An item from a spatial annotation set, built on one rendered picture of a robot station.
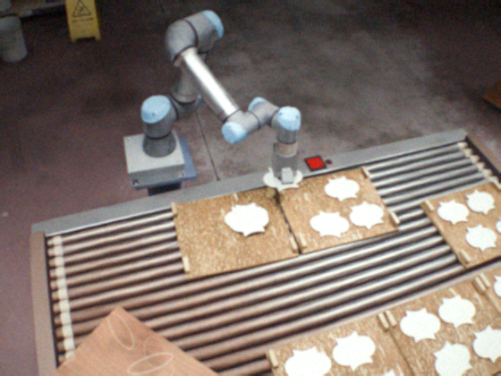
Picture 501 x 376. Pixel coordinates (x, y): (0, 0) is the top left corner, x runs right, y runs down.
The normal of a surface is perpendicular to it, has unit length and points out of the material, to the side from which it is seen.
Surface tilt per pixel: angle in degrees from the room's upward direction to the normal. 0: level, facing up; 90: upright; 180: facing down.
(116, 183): 0
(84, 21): 77
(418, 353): 0
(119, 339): 0
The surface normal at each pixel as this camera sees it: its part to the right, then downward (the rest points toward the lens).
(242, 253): 0.04, -0.68
